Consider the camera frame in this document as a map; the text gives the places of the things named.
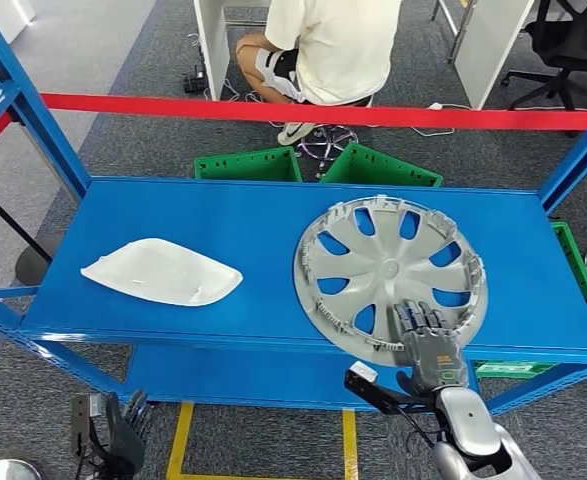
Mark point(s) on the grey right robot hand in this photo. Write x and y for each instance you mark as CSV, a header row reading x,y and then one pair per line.
x,y
433,358

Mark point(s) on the black stool with chrome base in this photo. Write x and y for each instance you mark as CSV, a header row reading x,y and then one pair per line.
x,y
325,142

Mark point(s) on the white cabinet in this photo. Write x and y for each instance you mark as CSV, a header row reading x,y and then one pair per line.
x,y
3,20

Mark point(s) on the black floor adapter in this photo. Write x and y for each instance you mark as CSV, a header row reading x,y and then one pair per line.
x,y
194,81

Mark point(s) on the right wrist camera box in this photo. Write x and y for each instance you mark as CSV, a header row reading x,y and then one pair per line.
x,y
363,372

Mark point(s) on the white desk side panel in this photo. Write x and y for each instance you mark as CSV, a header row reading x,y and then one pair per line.
x,y
488,46
213,40

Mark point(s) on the silver plastic wheel hubcap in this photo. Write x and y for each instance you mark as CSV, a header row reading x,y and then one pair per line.
x,y
373,265

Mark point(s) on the white power strip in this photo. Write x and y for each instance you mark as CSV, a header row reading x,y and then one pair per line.
x,y
436,106

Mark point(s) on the blue metal shelf rack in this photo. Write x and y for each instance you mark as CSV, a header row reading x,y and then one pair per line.
x,y
223,218

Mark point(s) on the black office chair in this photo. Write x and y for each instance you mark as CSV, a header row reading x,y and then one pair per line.
x,y
568,40

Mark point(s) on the white plastic trim part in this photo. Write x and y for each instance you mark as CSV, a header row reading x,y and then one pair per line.
x,y
163,272

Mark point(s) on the seated person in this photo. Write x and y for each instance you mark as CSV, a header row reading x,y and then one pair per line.
x,y
338,46

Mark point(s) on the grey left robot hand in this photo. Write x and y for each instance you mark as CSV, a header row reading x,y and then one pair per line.
x,y
125,440

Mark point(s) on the green plastic crate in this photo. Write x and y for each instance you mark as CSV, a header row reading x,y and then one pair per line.
x,y
573,265
373,169
243,166

